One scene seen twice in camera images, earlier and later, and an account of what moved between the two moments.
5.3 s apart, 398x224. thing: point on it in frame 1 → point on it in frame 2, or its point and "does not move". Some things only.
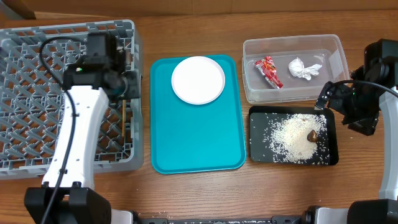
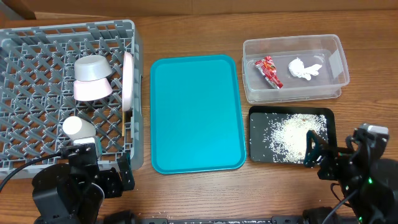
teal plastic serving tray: [186, 137] does not move
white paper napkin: [296, 67] does not move
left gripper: [131, 86] → [109, 179]
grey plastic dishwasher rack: [32, 101] does not move
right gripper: [365, 125] → [336, 162]
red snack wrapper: [267, 66] does not move
